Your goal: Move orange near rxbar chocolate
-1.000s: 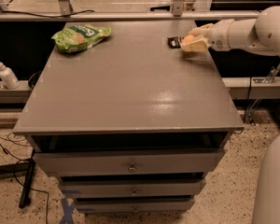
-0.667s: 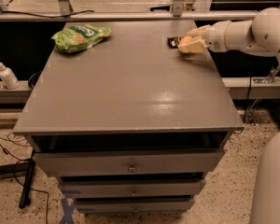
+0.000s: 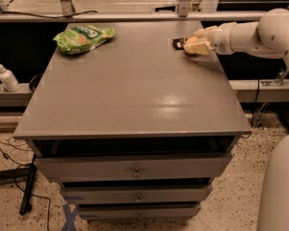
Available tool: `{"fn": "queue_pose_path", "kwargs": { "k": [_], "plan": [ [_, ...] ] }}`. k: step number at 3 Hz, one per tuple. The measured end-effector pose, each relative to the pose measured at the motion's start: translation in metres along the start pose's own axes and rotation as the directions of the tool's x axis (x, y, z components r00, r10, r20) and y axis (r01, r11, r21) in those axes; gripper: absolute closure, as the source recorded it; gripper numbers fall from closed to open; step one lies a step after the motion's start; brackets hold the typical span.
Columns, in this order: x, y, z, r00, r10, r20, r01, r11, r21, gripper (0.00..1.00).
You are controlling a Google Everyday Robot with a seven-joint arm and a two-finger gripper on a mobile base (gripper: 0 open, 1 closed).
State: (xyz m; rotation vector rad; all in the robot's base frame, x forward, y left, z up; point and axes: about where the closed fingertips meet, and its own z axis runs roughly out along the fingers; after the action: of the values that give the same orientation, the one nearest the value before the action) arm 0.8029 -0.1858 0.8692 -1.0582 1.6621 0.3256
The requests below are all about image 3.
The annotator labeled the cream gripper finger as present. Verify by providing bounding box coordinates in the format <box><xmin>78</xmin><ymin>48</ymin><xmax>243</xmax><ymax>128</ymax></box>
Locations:
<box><xmin>191</xmin><ymin>38</ymin><xmax>213</xmax><ymax>55</ymax></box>
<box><xmin>193</xmin><ymin>26</ymin><xmax>217</xmax><ymax>39</ymax></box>

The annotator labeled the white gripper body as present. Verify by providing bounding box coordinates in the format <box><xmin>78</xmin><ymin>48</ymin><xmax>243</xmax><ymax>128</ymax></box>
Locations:
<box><xmin>209</xmin><ymin>22</ymin><xmax>237</xmax><ymax>55</ymax></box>

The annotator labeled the orange fruit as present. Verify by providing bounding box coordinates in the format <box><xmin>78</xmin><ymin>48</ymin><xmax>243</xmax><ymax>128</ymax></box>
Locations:
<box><xmin>184</xmin><ymin>37</ymin><xmax>198</xmax><ymax>54</ymax></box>

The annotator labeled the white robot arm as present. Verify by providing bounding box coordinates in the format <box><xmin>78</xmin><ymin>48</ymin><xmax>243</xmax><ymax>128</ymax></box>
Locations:
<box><xmin>183</xmin><ymin>9</ymin><xmax>289</xmax><ymax>72</ymax></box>

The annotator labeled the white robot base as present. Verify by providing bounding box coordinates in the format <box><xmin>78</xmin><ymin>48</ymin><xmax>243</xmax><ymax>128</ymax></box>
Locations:
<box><xmin>256</xmin><ymin>135</ymin><xmax>289</xmax><ymax>231</ymax></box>

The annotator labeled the black rxbar chocolate wrapper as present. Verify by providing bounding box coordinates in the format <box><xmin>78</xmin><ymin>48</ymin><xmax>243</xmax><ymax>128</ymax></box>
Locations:
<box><xmin>172</xmin><ymin>38</ymin><xmax>187</xmax><ymax>50</ymax></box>

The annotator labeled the grey drawer cabinet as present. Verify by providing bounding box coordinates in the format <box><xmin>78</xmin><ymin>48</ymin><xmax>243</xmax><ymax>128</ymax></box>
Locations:
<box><xmin>14</xmin><ymin>21</ymin><xmax>250</xmax><ymax>212</ymax></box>

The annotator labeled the top grey drawer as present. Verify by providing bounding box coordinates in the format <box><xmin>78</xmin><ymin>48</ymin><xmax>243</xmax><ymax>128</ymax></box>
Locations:
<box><xmin>35</xmin><ymin>153</ymin><xmax>232</xmax><ymax>182</ymax></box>

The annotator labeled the grey drawer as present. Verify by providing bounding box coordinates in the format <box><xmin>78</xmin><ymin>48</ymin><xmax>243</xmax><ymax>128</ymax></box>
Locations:
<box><xmin>61</xmin><ymin>185</ymin><xmax>213</xmax><ymax>204</ymax></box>
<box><xmin>78</xmin><ymin>204</ymin><xmax>200</xmax><ymax>219</ymax></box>
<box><xmin>35</xmin><ymin>153</ymin><xmax>232</xmax><ymax>182</ymax></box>

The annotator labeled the green chip bag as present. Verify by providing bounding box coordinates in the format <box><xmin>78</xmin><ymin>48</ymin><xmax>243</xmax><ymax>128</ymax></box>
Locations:
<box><xmin>53</xmin><ymin>25</ymin><xmax>115</xmax><ymax>55</ymax></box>

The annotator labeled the middle grey drawer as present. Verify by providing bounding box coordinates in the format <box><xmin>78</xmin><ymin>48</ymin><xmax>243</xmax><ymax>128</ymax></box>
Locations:
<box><xmin>61</xmin><ymin>185</ymin><xmax>213</xmax><ymax>204</ymax></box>

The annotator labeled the bottom grey drawer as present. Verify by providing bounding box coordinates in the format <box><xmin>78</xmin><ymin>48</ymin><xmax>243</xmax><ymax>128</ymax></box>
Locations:
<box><xmin>78</xmin><ymin>204</ymin><xmax>200</xmax><ymax>219</ymax></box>

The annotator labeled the white pump bottle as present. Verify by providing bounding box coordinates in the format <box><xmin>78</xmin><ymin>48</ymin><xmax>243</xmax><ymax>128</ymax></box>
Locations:
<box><xmin>0</xmin><ymin>64</ymin><xmax>20</xmax><ymax>92</ymax></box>

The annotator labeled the black metal stand leg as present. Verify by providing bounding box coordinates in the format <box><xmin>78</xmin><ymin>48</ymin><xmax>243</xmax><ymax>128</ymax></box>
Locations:
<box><xmin>19</xmin><ymin>156</ymin><xmax>37</xmax><ymax>216</ymax></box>

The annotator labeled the aluminium frame rail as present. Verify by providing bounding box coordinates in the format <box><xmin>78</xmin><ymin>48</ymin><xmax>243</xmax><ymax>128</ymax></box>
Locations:
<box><xmin>0</xmin><ymin>11</ymin><xmax>265</xmax><ymax>23</ymax></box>

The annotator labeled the black floor cable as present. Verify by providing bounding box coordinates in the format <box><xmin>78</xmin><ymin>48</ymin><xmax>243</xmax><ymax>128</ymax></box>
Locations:
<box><xmin>0</xmin><ymin>128</ymin><xmax>52</xmax><ymax>231</ymax></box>

